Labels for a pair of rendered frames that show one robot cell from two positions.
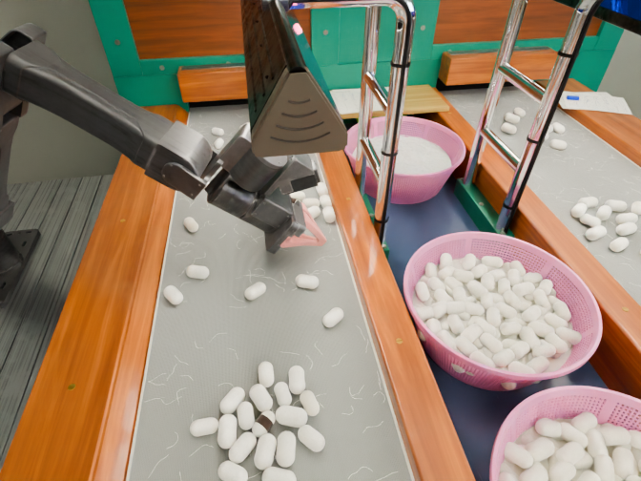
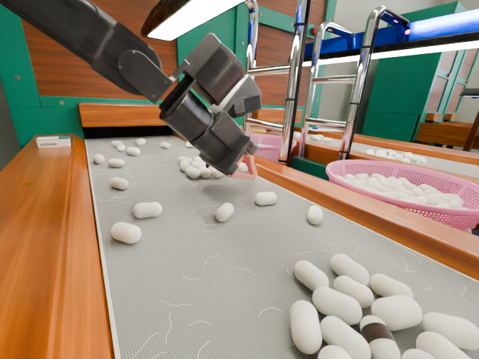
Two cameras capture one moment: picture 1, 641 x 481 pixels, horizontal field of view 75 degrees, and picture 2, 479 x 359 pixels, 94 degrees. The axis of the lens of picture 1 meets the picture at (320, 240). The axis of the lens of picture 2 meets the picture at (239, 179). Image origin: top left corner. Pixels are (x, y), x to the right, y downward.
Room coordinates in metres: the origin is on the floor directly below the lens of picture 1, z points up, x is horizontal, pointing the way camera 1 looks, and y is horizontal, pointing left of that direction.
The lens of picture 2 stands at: (0.16, 0.20, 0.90)
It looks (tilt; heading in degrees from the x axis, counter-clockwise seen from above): 20 degrees down; 334
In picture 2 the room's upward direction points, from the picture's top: 3 degrees clockwise
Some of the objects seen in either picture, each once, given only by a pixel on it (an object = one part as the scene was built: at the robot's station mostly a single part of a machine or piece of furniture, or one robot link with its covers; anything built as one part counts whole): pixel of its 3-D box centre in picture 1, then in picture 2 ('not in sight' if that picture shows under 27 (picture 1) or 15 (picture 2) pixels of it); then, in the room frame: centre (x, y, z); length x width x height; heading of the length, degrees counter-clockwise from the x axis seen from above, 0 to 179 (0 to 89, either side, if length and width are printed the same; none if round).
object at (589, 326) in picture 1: (488, 312); (393, 200); (0.39, -0.25, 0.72); 0.27 x 0.27 x 0.10
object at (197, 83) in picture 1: (242, 80); (132, 115); (1.04, 0.20, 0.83); 0.30 x 0.06 x 0.07; 99
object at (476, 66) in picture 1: (497, 65); (276, 115); (1.15, -0.48, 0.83); 0.30 x 0.06 x 0.07; 99
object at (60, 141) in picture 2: not in sight; (54, 142); (0.84, 0.38, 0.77); 0.06 x 0.04 x 0.02; 99
